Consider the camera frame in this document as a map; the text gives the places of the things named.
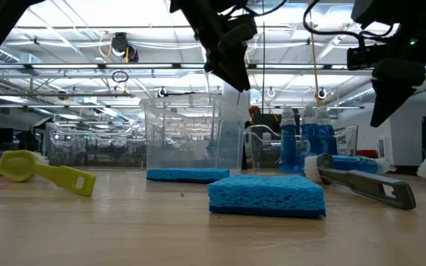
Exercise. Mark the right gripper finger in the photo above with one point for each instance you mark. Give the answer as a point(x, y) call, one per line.
point(387, 99)

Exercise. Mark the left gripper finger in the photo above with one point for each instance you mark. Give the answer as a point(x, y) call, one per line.
point(240, 70)
point(220, 66)

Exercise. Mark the blue cellulose sponge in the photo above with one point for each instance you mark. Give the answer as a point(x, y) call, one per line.
point(187, 175)
point(266, 196)

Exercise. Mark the yellow-green dish brush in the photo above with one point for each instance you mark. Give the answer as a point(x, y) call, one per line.
point(20, 166)

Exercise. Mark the white building pillar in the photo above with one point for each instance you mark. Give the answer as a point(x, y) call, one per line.
point(229, 99)

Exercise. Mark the person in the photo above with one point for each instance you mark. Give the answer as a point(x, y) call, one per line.
point(254, 111)

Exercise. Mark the red box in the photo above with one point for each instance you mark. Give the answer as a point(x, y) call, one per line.
point(366, 154)

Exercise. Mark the tall clear plastic bin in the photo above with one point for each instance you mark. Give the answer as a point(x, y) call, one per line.
point(194, 147)

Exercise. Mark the grey dish brush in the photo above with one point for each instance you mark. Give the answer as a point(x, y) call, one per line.
point(364, 184)

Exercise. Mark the wide shallow clear bin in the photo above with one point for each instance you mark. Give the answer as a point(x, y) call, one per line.
point(87, 155)

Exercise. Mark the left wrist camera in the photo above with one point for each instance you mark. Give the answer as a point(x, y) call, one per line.
point(239, 31)

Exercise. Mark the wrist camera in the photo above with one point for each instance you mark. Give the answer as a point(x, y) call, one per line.
point(239, 31)
point(362, 58)

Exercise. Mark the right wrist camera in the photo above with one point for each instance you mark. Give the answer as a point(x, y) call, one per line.
point(362, 58)

